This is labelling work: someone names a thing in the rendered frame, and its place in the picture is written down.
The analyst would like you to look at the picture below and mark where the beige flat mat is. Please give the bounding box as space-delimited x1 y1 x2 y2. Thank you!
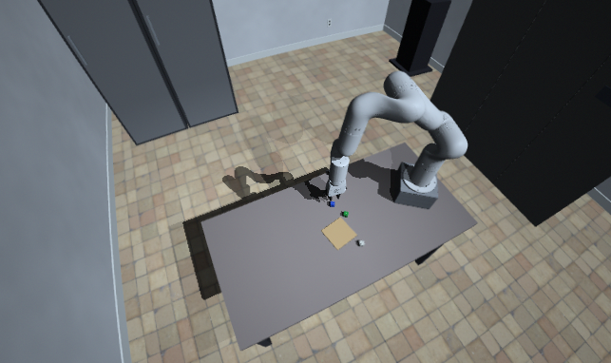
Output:
321 218 357 250

